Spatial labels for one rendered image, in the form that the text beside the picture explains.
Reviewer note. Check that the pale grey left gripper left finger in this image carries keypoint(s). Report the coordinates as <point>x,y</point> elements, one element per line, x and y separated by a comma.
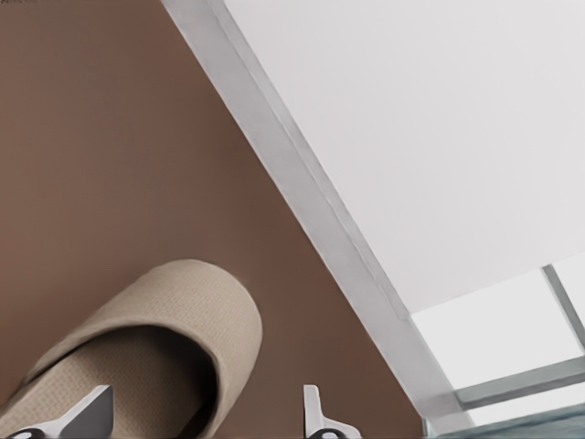
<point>93,411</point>

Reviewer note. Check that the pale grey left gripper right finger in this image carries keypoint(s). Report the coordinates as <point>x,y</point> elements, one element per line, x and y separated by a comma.
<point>313,411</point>

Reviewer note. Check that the beige fabric slipper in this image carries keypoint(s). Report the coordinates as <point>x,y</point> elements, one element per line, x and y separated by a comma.
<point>201,302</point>

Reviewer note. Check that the silver frame crossbar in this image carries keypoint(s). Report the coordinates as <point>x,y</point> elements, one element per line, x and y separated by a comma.
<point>525,382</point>

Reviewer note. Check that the silver frame rail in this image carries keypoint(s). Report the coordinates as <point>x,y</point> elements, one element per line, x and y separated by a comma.
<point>292,146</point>

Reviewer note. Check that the silver frame post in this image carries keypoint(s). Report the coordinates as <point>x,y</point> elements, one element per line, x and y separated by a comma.
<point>566,306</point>

